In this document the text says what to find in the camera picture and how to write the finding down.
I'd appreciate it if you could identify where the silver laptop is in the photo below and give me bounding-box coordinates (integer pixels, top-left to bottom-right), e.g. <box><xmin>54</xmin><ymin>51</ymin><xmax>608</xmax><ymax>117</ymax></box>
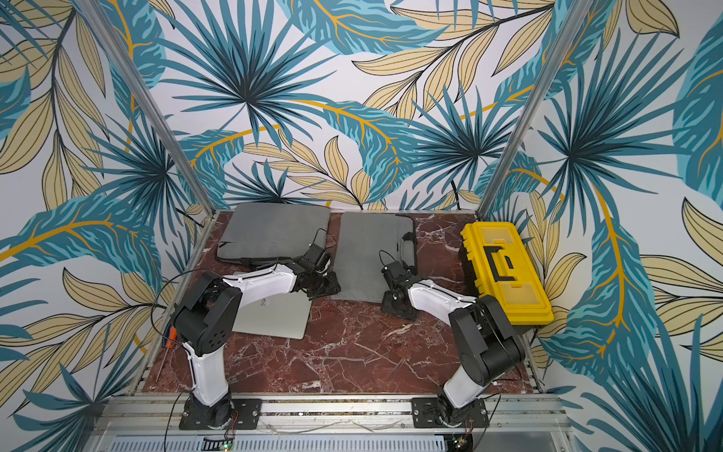
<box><xmin>223</xmin><ymin>270</ymin><xmax>312</xmax><ymax>340</ymax></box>

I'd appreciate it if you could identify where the grey laptop sleeve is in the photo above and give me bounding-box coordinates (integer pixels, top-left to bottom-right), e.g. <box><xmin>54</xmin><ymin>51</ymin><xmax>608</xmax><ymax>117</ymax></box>
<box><xmin>332</xmin><ymin>213</ymin><xmax>416</xmax><ymax>303</ymax></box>

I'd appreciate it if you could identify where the grey zippered laptop bag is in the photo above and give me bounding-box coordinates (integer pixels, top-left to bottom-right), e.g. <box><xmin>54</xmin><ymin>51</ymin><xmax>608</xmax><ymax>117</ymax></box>
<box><xmin>217</xmin><ymin>203</ymin><xmax>331</xmax><ymax>267</ymax></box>

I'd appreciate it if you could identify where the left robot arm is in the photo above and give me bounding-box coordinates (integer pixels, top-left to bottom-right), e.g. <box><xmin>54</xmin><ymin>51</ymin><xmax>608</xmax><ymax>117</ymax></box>
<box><xmin>171</xmin><ymin>244</ymin><xmax>341</xmax><ymax>429</ymax></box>

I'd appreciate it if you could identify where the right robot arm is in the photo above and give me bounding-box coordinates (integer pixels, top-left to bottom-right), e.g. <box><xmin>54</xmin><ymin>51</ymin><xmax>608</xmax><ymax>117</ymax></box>
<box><xmin>381</xmin><ymin>261</ymin><xmax>525</xmax><ymax>426</ymax></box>

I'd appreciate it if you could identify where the yellow black toolbox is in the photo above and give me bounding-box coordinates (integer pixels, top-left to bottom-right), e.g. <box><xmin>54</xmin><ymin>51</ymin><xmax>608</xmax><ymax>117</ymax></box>
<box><xmin>461</xmin><ymin>221</ymin><xmax>555</xmax><ymax>327</ymax></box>

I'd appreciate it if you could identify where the white ventilation grille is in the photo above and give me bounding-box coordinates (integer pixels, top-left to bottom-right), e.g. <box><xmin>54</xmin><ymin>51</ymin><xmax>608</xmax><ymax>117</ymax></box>
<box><xmin>102</xmin><ymin>434</ymin><xmax>447</xmax><ymax>451</ymax></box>

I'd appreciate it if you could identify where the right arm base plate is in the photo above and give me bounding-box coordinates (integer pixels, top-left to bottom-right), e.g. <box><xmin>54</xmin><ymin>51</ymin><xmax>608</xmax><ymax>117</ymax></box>
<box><xmin>410</xmin><ymin>395</ymin><xmax>490</xmax><ymax>429</ymax></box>

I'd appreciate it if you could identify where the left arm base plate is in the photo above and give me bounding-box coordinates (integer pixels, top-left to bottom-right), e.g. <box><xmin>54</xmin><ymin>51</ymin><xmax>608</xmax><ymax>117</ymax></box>
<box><xmin>179</xmin><ymin>395</ymin><xmax>262</xmax><ymax>431</ymax></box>

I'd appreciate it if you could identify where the orange handled screwdriver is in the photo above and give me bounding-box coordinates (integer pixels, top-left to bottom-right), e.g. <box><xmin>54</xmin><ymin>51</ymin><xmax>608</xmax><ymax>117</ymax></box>
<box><xmin>156</xmin><ymin>324</ymin><xmax>177</xmax><ymax>382</ymax></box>

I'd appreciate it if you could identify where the aluminium front rail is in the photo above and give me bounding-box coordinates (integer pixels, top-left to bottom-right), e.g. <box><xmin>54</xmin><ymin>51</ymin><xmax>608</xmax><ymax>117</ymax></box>
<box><xmin>92</xmin><ymin>394</ymin><xmax>572</xmax><ymax>439</ymax></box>

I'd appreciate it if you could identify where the right aluminium frame post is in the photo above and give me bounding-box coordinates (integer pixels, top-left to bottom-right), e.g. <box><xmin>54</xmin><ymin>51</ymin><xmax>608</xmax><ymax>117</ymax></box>
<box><xmin>476</xmin><ymin>0</ymin><xmax>592</xmax><ymax>220</ymax></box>

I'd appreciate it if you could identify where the aluminium frame post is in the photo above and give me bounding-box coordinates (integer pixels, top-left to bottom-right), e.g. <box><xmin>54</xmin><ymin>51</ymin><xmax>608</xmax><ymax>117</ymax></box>
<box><xmin>476</xmin><ymin>0</ymin><xmax>592</xmax><ymax>220</ymax></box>
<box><xmin>77</xmin><ymin>0</ymin><xmax>217</xmax><ymax>217</ymax></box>

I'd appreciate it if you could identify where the left aluminium frame post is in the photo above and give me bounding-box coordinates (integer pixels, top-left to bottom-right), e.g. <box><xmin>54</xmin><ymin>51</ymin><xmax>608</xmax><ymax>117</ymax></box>
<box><xmin>77</xmin><ymin>0</ymin><xmax>217</xmax><ymax>217</ymax></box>

